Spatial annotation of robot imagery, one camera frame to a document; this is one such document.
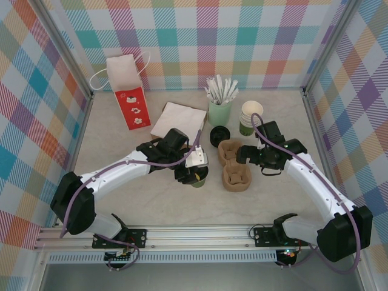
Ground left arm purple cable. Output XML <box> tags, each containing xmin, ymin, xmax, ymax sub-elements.
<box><xmin>59</xmin><ymin>129</ymin><xmax>202</xmax><ymax>271</ymax></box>

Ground green paper cup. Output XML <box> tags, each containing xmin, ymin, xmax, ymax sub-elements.
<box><xmin>241</xmin><ymin>100</ymin><xmax>264</xmax><ymax>119</ymax></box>
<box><xmin>239</xmin><ymin>109</ymin><xmax>263</xmax><ymax>123</ymax></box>
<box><xmin>239</xmin><ymin>112</ymin><xmax>261</xmax><ymax>125</ymax></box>
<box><xmin>191</xmin><ymin>166</ymin><xmax>210</xmax><ymax>189</ymax></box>
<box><xmin>238</xmin><ymin>115</ymin><xmax>260</xmax><ymax>136</ymax></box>

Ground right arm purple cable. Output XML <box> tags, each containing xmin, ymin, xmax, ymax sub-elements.
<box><xmin>250</xmin><ymin>112</ymin><xmax>363</xmax><ymax>272</ymax></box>

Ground black cup lids stack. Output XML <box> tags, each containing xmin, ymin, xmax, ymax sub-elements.
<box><xmin>209</xmin><ymin>125</ymin><xmax>232</xmax><ymax>146</ymax></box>

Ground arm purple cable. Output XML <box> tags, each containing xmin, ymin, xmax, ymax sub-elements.
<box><xmin>250</xmin><ymin>112</ymin><xmax>363</xmax><ymax>272</ymax></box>
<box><xmin>59</xmin><ymin>129</ymin><xmax>202</xmax><ymax>271</ymax></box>

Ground slotted grey cable duct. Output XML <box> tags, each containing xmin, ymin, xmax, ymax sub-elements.
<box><xmin>47</xmin><ymin>253</ymin><xmax>278</xmax><ymax>264</ymax></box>

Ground white paper napkin stack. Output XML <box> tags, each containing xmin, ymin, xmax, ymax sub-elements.
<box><xmin>150</xmin><ymin>101</ymin><xmax>209</xmax><ymax>140</ymax></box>

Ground grey metal base panel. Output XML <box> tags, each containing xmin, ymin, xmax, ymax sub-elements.
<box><xmin>30</xmin><ymin>262</ymin><xmax>364</xmax><ymax>291</ymax></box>

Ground white paper bag red prints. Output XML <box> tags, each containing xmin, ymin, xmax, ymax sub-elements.
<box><xmin>89</xmin><ymin>51</ymin><xmax>152</xmax><ymax>131</ymax></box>

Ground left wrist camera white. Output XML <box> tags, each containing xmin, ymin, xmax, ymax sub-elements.
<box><xmin>184</xmin><ymin>147</ymin><xmax>210</xmax><ymax>167</ymax></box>

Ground mint green straw holder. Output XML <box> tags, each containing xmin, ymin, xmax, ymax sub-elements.
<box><xmin>207</xmin><ymin>98</ymin><xmax>233</xmax><ymax>127</ymax></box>

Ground aluminium table side rail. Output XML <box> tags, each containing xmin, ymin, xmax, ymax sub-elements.
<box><xmin>303</xmin><ymin>90</ymin><xmax>349</xmax><ymax>224</ymax></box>
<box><xmin>53</xmin><ymin>93</ymin><xmax>95</xmax><ymax>228</ymax></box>

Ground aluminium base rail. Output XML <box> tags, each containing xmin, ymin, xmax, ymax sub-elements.
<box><xmin>33</xmin><ymin>223</ymin><xmax>369</xmax><ymax>252</ymax></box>

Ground aluminium frame post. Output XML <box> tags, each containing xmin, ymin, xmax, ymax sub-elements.
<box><xmin>35</xmin><ymin>0</ymin><xmax>94</xmax><ymax>101</ymax></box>
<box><xmin>302</xmin><ymin>0</ymin><xmax>360</xmax><ymax>95</ymax></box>

